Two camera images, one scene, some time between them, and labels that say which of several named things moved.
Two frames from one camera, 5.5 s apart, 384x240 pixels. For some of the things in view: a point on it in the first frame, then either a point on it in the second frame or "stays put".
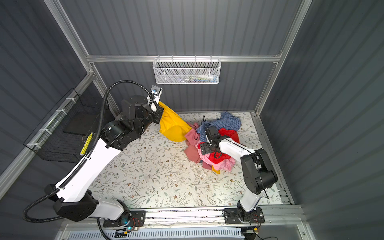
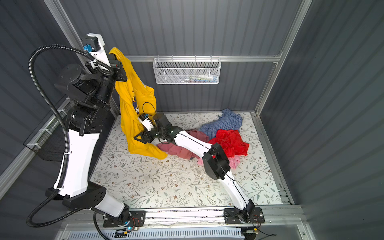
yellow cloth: [172, 125] to [136, 97]
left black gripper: [156, 113] to [116, 72]
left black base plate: [138, 219] stays put
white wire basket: [187, 71] stays put
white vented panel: [223, 234] stays put
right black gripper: [208, 150] to [146, 135]
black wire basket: [64, 134] stays put
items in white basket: [200, 78] stays put
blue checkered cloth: [226, 121] stays put
